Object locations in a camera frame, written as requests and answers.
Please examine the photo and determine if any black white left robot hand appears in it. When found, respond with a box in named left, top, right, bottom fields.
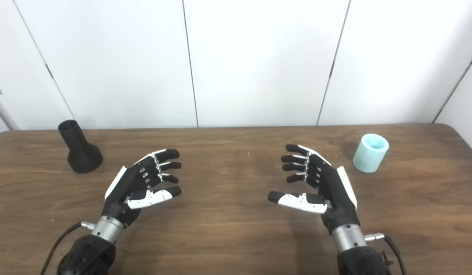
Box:
left=101, top=148, right=182, bottom=228

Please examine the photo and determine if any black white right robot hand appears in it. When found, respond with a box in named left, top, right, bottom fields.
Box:
left=268, top=144, right=361, bottom=234

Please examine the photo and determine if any light blue cylinder cup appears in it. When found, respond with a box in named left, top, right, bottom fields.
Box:
left=352, top=133, right=389, bottom=173

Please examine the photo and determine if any black flared nozzle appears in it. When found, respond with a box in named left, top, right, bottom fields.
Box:
left=58, top=120, right=104, bottom=174

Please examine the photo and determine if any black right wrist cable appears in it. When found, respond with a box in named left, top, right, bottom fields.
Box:
left=365, top=232, right=407, bottom=275

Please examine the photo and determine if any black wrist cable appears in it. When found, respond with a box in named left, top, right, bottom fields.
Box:
left=40, top=221, right=96, bottom=275
left=365, top=232, right=407, bottom=275

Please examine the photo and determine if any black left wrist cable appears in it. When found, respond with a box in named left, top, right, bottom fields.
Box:
left=40, top=221, right=96, bottom=275

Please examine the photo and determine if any white vertical corner post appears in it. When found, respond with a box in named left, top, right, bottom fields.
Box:
left=0, top=88, right=20, bottom=131

